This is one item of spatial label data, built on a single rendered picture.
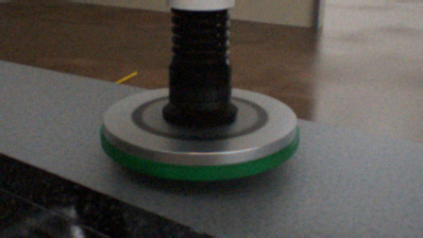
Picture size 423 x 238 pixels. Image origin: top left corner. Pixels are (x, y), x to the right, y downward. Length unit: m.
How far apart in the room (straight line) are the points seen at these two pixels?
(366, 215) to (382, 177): 0.09
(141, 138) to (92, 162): 0.11
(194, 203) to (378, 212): 0.18
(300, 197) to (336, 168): 0.09
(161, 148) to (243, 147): 0.08
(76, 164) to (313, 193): 0.26
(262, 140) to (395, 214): 0.14
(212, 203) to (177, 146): 0.07
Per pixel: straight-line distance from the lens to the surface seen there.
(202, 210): 0.55
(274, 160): 0.56
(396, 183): 0.64
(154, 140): 0.56
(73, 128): 0.76
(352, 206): 0.58
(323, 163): 0.66
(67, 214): 0.61
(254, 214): 0.55
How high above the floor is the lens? 1.10
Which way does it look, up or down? 21 degrees down
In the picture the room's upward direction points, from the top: 1 degrees clockwise
